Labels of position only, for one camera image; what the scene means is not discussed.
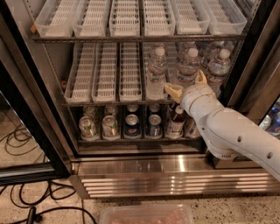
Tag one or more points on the clear plastic bin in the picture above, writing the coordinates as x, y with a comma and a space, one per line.
147, 214

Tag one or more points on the top shelf tray far left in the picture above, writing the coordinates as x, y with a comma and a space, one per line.
55, 18

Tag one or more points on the stainless steel display fridge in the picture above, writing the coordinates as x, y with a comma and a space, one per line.
144, 166

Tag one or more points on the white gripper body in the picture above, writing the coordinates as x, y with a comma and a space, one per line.
194, 94

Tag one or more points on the silver soda can rear left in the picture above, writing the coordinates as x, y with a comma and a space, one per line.
91, 111

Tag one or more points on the blue can behind right door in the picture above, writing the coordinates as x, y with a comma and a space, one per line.
271, 122

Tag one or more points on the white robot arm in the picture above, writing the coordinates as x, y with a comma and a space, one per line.
226, 132

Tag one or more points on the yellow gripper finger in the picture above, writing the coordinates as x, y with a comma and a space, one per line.
174, 91
200, 78

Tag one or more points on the brown tea bottle right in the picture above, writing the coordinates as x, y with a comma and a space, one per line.
191, 129

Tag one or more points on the silver soda can front left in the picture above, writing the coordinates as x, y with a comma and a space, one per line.
88, 130

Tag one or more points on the black fridge door left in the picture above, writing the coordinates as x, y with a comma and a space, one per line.
19, 96

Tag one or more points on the water bottle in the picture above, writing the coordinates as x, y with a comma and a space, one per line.
154, 45
186, 69
184, 48
209, 53
217, 70
156, 73

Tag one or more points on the blue pepsi can rear left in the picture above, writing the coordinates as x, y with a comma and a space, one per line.
132, 109

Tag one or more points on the middle shelf tray far left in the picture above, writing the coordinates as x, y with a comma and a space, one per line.
79, 83

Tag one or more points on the silver soda can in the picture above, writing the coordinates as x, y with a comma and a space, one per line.
111, 110
91, 111
88, 130
110, 130

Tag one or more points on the blue pepsi can front right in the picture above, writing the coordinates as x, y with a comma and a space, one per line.
154, 129

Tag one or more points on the brown tea bottle left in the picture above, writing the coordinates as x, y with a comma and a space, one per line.
176, 121

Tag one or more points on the blue pepsi can front left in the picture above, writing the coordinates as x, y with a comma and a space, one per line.
132, 127

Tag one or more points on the blue pepsi can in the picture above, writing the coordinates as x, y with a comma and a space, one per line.
132, 109
132, 127
154, 129
153, 109

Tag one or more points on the brown tea bottle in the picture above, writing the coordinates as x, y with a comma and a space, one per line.
191, 129
176, 121

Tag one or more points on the top shelf tray far right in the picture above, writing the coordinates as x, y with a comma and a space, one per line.
225, 17

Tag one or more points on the blue pepsi can rear right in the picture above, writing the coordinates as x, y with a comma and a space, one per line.
153, 109

